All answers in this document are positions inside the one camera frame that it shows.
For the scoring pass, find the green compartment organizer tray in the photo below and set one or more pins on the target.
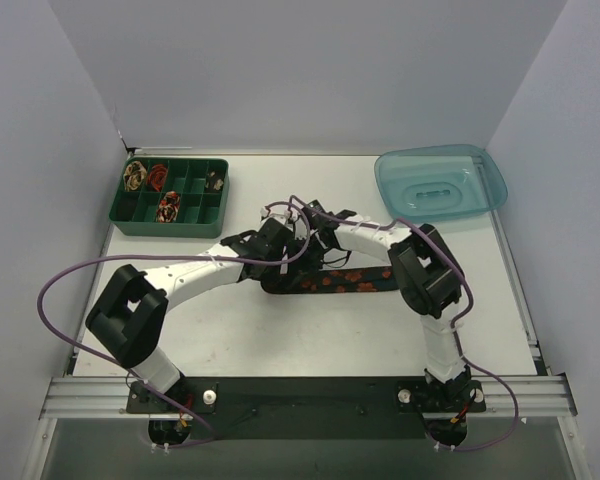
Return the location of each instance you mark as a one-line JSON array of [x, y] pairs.
[[201, 215]]

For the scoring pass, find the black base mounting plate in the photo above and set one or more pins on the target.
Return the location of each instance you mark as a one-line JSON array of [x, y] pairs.
[[307, 408]]

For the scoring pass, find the aluminium front rail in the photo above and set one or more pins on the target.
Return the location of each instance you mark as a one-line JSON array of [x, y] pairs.
[[106, 397]]

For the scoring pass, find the rolled dark patterned tie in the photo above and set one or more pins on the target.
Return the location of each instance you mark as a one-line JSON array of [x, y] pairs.
[[214, 182]]

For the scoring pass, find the rolled red black tie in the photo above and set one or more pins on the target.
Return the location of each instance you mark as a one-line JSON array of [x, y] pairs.
[[156, 178]]

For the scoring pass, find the rolled beige brown tie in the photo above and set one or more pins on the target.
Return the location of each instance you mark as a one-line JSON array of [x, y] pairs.
[[134, 176]]

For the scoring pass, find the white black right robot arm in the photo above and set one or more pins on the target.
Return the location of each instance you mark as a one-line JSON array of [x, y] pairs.
[[431, 283]]

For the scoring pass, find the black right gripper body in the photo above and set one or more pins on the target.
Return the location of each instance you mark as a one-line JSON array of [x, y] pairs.
[[309, 245]]

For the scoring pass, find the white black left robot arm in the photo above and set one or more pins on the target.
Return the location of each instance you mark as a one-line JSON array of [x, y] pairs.
[[128, 316]]

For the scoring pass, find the teal translucent plastic tub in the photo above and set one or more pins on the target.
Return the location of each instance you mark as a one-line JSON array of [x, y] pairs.
[[439, 183]]

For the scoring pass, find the black orange floral tie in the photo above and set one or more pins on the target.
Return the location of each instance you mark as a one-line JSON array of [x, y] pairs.
[[339, 281]]

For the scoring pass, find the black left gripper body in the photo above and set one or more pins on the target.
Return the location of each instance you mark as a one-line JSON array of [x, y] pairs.
[[267, 242]]

